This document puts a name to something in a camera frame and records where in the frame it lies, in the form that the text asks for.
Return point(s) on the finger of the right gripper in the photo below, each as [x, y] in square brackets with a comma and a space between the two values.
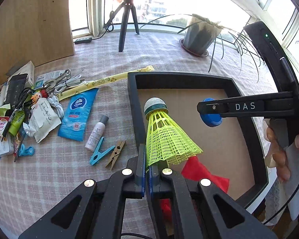
[239, 105]

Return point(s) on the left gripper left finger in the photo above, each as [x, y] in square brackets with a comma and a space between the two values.
[95, 209]

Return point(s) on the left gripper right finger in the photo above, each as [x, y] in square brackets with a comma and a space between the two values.
[198, 210]

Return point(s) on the red cloth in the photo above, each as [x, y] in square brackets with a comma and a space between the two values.
[194, 170]

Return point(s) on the blue plastic clothespin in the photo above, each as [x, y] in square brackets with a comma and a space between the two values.
[98, 154]

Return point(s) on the yellow green shuttlecock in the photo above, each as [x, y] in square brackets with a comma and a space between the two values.
[165, 139]

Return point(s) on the small white lotion bottle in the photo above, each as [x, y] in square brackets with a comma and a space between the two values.
[97, 133]

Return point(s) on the wooden clothespin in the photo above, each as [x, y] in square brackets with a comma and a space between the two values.
[115, 154]

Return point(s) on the blue round cap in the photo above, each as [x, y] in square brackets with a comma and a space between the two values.
[210, 119]

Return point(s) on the blue Vinda tissue pack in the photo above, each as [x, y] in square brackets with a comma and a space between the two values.
[76, 115]

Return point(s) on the white torn foil pouch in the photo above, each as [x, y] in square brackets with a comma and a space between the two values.
[43, 119]

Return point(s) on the white tin with barcode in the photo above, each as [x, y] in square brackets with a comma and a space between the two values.
[6, 145]

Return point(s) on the yellow paper chopstick sleeve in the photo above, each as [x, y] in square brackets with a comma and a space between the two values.
[99, 82]

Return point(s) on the black pen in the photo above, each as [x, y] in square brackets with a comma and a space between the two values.
[22, 98]

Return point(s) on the black sorting tray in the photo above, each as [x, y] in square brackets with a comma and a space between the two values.
[232, 150]

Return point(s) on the right hand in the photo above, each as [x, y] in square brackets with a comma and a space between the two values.
[276, 156]

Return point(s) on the potted spider plant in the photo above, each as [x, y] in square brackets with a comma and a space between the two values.
[201, 36]

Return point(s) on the blue plastic clip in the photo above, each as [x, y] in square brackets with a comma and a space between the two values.
[24, 152]

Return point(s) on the green tube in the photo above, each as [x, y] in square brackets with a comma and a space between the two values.
[17, 122]

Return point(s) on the metal tongs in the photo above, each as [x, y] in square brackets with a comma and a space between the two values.
[50, 85]

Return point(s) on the blue white paper label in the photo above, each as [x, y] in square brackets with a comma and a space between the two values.
[43, 78]

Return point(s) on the black flat pouch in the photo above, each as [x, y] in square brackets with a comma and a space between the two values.
[14, 88]

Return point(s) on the white cardboard box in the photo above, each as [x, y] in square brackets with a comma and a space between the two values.
[28, 69]

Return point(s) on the black power strip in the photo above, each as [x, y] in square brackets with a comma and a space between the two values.
[83, 40]

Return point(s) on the cartoon clown keychain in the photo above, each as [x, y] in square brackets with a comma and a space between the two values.
[38, 95]

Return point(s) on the black camera tripod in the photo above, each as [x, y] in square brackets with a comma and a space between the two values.
[128, 7]

